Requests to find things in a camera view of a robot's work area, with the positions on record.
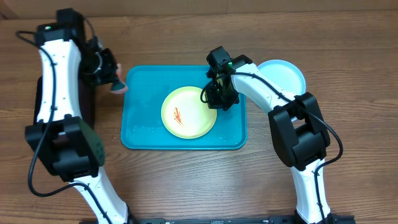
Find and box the green and red sponge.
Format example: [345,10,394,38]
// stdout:
[110,63,129,94]

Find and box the yellow plate green rim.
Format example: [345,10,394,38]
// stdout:
[161,86,217,139]

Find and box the light blue plate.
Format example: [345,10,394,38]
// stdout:
[257,60,307,95]

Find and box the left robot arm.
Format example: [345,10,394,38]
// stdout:
[25,8,136,223]

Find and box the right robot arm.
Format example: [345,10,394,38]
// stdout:
[200,52,331,223]

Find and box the black rectangular tray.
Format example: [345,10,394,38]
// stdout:
[33,76,95,128]

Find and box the teal plastic serving tray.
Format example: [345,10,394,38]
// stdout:
[121,65,248,151]

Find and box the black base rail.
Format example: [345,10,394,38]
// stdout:
[79,214,356,224]

